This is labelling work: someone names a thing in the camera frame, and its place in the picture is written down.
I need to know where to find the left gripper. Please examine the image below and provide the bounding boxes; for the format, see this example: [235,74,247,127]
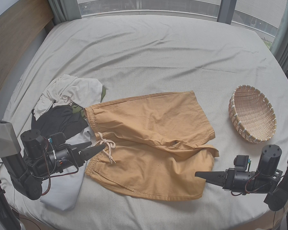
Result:
[54,141,107,172]

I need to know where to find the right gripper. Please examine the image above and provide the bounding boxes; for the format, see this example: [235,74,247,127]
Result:
[222,167,252,192]

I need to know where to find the tan shorts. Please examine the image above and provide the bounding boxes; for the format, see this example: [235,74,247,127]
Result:
[84,91,220,199]

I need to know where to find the green garment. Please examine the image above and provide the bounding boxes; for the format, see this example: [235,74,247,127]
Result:
[71,86,107,118]

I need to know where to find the black garment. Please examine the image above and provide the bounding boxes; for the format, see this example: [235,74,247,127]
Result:
[31,105,89,141]

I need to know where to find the pale blue garment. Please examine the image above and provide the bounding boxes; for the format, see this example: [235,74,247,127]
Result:
[40,126,96,211]

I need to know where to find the white garment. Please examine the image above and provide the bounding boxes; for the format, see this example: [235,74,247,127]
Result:
[34,74,104,120]

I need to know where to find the round woven basket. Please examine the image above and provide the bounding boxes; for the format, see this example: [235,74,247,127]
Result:
[228,84,277,144]

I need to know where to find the bed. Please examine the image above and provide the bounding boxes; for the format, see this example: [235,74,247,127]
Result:
[0,0,288,230]

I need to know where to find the grey-green curtain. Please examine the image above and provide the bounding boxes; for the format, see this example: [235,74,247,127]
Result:
[42,0,82,24]
[270,0,288,68]

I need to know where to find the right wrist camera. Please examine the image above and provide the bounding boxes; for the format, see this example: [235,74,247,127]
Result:
[233,155,250,171]

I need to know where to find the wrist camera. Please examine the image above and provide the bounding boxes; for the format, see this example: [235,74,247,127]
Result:
[49,132,66,146]
[233,155,250,171]

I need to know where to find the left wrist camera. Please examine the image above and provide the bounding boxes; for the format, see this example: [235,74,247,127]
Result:
[49,132,66,146]

